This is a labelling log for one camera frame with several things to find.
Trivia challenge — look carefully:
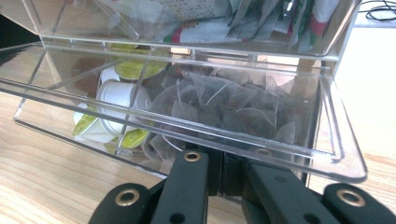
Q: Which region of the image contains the black floor cable tangle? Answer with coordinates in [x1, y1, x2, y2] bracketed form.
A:
[358, 0, 396, 22]

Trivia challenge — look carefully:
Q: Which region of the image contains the clear acrylic organizer box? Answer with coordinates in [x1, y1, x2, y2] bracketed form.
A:
[0, 0, 369, 185]

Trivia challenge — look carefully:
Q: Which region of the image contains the pile of mesh tea bags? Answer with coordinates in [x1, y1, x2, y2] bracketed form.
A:
[141, 65, 313, 175]

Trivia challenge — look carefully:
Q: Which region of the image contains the pile of coffee capsules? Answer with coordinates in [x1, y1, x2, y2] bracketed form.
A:
[71, 42, 170, 151]

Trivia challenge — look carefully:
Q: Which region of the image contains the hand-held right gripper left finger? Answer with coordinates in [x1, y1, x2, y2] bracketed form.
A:
[150, 148, 224, 224]

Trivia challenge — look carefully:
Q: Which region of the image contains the pile of paper sachets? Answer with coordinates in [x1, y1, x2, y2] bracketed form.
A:
[102, 0, 343, 52]

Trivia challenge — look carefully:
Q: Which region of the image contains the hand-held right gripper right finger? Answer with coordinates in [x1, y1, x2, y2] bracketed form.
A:
[223, 152, 341, 224]

